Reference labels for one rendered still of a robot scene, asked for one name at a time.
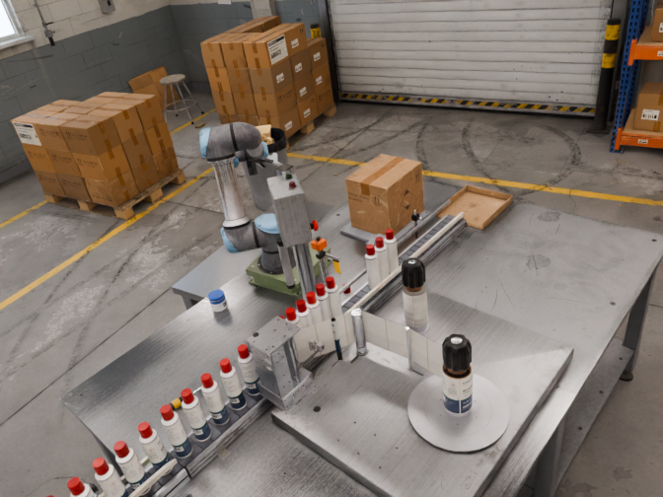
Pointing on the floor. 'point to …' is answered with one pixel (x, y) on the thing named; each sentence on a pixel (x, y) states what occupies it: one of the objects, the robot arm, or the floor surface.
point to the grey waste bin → (263, 180)
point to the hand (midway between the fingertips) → (273, 167)
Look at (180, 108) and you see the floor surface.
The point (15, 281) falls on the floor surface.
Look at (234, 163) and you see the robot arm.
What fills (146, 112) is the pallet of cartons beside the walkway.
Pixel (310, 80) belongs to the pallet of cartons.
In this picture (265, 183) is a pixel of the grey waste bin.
